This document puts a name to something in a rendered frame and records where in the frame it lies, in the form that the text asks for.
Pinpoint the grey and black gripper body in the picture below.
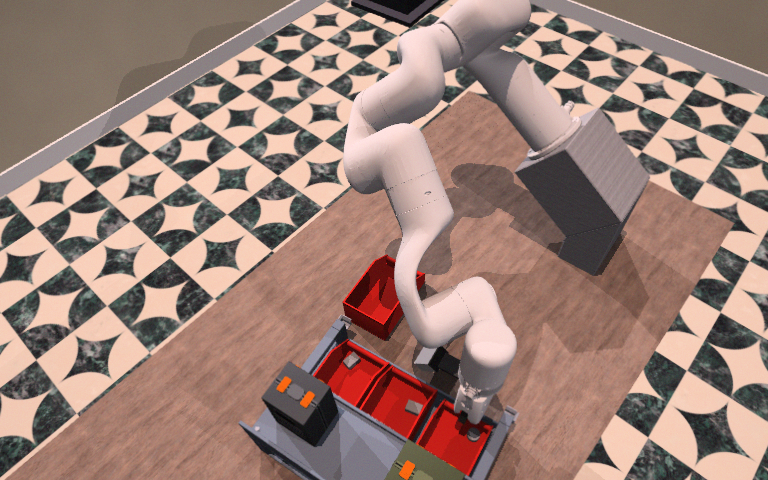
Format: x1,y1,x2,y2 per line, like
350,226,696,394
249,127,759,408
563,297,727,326
454,379,500,425

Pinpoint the red bin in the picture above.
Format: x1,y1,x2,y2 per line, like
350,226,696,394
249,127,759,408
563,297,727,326
313,339,390,409
343,255,404,341
360,365,438,441
416,399,493,476

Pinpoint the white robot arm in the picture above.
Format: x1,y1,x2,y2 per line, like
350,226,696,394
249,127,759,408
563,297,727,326
343,0,582,400

